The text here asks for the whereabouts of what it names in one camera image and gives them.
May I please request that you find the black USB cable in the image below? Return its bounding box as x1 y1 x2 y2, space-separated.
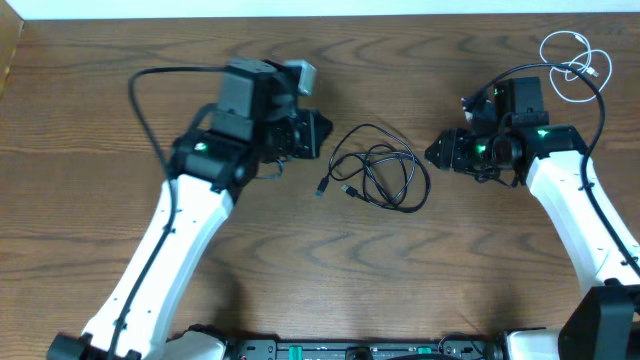
314 123 432 215

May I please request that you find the white cable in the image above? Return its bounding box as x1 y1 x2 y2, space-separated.
538 29 614 104

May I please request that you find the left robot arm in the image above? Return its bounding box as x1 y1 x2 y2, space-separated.
47 58 333 359

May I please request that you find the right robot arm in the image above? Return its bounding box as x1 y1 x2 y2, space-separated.
425 77 639 359

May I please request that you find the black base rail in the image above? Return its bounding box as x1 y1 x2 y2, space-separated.
169 324 614 360

